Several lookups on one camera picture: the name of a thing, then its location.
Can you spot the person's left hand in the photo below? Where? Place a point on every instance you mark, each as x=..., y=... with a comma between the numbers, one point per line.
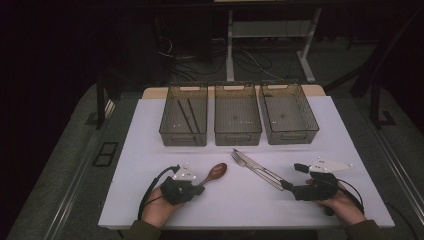
x=160, y=210

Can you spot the brown wooden spoon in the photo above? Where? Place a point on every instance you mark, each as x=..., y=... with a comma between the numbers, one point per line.
x=218, y=171

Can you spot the black metal stand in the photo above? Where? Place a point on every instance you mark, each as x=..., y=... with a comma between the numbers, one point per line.
x=375, y=106

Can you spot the black chopstick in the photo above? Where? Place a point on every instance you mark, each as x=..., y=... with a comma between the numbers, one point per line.
x=193, y=115
x=185, y=116

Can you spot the person's right hand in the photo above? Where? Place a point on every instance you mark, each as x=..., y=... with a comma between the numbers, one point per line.
x=345, y=208

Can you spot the wooden table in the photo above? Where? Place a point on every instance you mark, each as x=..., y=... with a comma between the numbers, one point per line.
x=151, y=92

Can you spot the clear brown plastic bin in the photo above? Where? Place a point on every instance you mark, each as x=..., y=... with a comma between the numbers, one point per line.
x=173, y=116
x=237, y=113
x=286, y=113

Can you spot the white table board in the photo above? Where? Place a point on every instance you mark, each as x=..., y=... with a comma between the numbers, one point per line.
x=233, y=210

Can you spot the white metal stand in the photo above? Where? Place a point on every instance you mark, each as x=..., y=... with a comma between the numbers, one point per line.
x=230, y=60

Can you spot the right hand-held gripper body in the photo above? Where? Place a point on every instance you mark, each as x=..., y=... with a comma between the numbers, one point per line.
x=316, y=188

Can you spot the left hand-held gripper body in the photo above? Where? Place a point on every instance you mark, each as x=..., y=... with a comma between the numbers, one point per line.
x=178, y=191

